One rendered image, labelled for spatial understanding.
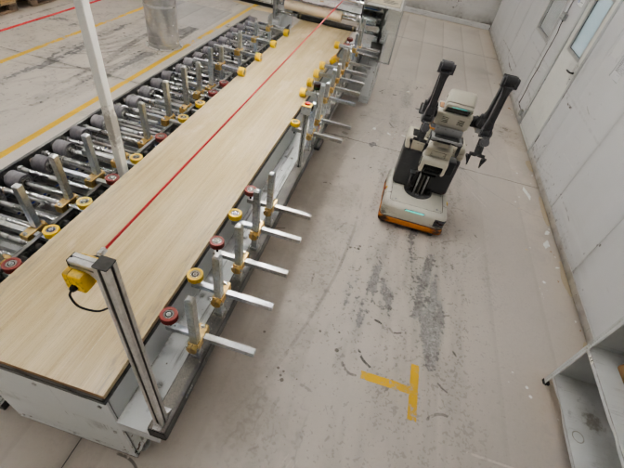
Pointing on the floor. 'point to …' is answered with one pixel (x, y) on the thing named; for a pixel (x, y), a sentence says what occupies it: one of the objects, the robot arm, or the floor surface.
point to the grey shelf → (593, 401)
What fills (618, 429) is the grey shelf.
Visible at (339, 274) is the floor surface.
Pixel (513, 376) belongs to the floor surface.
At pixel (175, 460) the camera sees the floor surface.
